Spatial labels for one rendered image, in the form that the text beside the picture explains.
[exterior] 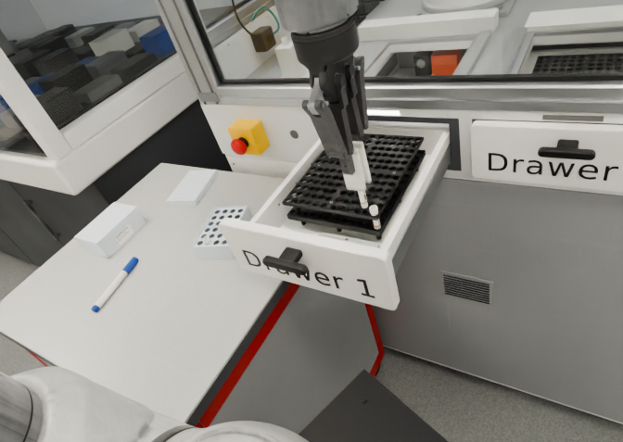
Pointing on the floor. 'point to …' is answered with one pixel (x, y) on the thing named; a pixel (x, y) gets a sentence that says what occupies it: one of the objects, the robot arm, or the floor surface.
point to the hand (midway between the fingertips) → (354, 166)
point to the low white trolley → (194, 319)
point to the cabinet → (511, 288)
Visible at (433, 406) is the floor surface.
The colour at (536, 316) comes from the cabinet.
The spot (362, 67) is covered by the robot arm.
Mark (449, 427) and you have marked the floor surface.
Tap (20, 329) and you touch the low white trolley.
